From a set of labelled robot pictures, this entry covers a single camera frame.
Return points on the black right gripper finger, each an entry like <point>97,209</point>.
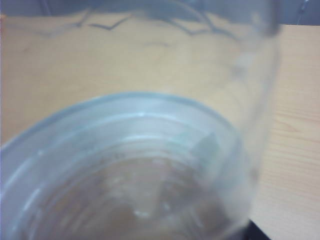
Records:
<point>257,232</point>

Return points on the clear plastic mineral water bottle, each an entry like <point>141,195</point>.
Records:
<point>150,150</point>

